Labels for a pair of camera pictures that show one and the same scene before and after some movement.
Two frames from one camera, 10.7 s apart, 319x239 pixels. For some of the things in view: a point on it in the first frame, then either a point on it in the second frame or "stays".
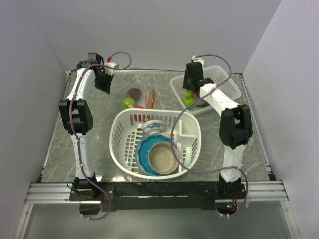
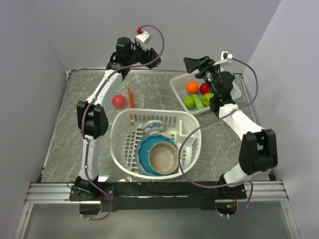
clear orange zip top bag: [153, 84] to [130, 103]
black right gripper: [185, 84] to [207, 65]
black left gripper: [106, 87] to [147, 53]
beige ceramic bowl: [162, 159] stays
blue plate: [142, 148] stays
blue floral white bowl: [152, 127] stays
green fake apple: [128, 103] to [206, 98]
